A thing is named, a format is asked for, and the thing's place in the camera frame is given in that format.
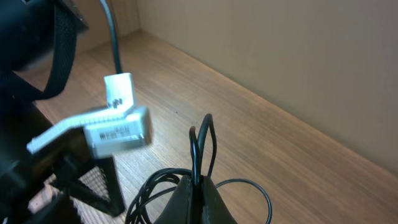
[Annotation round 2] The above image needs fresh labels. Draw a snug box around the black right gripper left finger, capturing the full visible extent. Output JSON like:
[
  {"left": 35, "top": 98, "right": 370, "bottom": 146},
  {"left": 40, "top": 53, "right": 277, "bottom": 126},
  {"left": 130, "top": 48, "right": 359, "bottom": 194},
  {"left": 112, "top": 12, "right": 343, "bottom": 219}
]
[{"left": 154, "top": 175, "right": 192, "bottom": 224}]

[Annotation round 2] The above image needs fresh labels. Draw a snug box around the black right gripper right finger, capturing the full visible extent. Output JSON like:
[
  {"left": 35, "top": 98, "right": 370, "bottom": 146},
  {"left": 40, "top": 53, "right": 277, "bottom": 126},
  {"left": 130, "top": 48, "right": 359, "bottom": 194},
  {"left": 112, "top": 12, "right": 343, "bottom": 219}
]
[{"left": 201, "top": 177, "right": 237, "bottom": 224}]

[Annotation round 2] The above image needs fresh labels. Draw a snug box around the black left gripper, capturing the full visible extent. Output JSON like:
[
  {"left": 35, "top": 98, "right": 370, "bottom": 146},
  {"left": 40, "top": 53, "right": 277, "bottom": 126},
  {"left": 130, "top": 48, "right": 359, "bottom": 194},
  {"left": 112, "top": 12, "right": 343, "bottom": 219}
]
[{"left": 1, "top": 105, "right": 125, "bottom": 224}]

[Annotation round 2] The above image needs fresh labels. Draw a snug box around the thin black cable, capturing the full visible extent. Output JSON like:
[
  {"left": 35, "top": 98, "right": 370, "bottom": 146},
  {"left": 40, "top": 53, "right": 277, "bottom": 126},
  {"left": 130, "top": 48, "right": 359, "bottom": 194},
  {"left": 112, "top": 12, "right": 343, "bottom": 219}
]
[{"left": 124, "top": 113, "right": 273, "bottom": 224}]

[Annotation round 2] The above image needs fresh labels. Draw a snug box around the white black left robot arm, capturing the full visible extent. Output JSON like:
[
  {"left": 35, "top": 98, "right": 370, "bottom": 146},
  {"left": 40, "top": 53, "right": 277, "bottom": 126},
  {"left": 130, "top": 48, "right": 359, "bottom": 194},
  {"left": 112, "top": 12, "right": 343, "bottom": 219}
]
[{"left": 1, "top": 1, "right": 125, "bottom": 223}]

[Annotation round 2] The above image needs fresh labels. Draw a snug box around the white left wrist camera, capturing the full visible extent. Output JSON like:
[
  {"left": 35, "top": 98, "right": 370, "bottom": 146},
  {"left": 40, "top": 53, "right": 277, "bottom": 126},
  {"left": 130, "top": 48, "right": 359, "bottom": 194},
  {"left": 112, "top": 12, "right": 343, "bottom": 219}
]
[{"left": 27, "top": 73, "right": 151, "bottom": 159}]

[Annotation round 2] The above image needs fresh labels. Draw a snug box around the black left camera cable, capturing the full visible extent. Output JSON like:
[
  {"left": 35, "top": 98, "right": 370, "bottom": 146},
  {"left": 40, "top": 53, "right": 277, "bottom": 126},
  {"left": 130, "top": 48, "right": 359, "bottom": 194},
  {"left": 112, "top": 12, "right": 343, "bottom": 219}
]
[{"left": 99, "top": 0, "right": 123, "bottom": 75}]

